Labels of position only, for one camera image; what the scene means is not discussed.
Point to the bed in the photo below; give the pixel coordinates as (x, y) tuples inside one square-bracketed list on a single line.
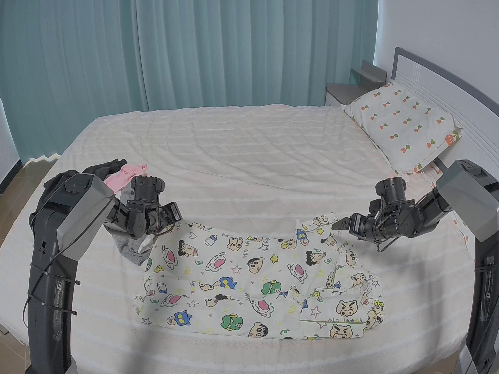
[(253, 162)]

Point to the blue-green curtain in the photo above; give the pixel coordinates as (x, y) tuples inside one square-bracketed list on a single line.
[(78, 33), (253, 33)]

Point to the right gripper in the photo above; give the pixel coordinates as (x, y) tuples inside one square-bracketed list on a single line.
[(362, 226)]

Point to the white printed pillow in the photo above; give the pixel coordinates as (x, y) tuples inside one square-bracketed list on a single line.
[(405, 123)]

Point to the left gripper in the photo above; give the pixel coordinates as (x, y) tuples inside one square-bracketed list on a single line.
[(171, 216)]

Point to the white printed pyjama top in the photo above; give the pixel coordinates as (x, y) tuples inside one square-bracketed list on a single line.
[(253, 271)]

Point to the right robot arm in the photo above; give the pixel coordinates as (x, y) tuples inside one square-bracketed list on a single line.
[(467, 193)]

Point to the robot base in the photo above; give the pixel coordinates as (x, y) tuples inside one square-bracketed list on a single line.
[(467, 364)]

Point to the pink garment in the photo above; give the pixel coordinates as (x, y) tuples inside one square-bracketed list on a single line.
[(124, 173)]

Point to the grey bedside table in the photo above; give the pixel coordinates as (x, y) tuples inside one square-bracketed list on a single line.
[(343, 92)]

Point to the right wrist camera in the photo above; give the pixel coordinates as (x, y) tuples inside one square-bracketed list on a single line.
[(376, 205)]

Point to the grey sweater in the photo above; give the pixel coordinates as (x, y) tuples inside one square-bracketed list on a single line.
[(130, 253)]

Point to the black garment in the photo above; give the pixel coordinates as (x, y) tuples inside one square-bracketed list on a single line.
[(105, 168)]

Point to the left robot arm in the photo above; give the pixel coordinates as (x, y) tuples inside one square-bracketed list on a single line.
[(78, 208)]

